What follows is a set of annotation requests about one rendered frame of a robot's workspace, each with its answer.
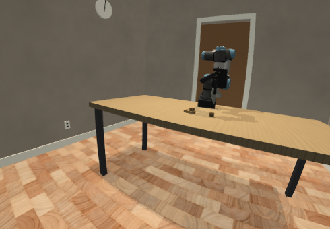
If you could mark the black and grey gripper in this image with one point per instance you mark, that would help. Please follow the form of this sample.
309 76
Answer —
218 81

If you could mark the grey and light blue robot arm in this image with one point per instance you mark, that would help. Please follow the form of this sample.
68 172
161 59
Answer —
220 56

